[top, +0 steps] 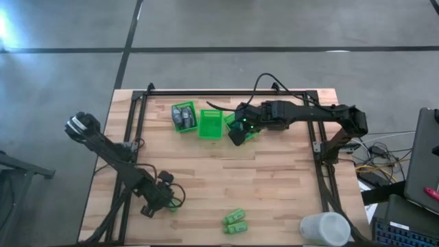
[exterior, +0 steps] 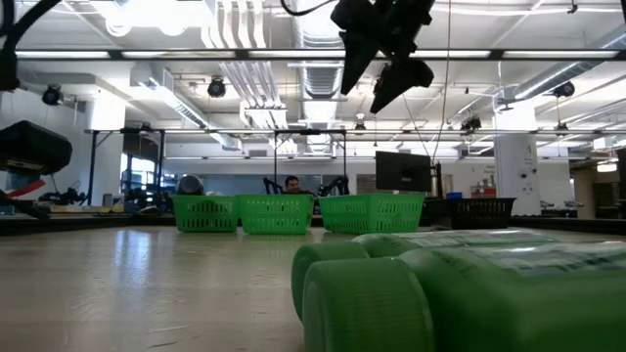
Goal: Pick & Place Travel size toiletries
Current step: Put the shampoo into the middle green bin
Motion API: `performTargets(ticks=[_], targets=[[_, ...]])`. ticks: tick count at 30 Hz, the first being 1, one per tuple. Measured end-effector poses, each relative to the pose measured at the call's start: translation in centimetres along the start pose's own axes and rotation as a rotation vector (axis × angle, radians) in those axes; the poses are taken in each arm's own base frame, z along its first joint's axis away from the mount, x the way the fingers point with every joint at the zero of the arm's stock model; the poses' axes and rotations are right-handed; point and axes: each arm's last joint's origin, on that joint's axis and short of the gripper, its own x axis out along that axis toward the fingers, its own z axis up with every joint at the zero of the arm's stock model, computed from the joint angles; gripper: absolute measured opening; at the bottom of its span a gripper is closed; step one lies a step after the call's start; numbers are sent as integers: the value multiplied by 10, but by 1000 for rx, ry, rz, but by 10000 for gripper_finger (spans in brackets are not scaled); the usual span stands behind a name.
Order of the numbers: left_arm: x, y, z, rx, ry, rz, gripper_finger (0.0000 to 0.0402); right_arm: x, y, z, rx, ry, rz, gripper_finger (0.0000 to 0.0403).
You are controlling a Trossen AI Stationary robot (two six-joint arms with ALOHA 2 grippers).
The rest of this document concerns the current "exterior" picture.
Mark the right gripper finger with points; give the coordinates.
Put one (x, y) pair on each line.
(403, 78)
(357, 58)

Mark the green travel bottle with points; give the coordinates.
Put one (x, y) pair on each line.
(367, 303)
(440, 239)

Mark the black background robot arm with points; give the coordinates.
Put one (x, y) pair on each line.
(335, 186)
(61, 197)
(271, 187)

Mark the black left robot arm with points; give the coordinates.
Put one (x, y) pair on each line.
(34, 146)

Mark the black ceiling spotlight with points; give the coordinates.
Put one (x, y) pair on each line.
(565, 89)
(216, 89)
(51, 96)
(471, 124)

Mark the black computer monitor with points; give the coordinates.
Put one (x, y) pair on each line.
(403, 171)

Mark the small blue box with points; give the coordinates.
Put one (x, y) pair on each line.
(454, 195)

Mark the green plastic basket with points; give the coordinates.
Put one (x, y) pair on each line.
(276, 214)
(205, 213)
(371, 213)

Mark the person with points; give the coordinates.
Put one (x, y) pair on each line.
(292, 185)

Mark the black plastic basket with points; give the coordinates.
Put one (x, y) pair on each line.
(479, 213)

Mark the grey round object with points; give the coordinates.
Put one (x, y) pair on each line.
(190, 186)

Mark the silver ventilation duct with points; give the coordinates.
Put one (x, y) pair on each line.
(562, 73)
(318, 83)

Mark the black background rig frame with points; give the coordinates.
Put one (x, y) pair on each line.
(91, 166)

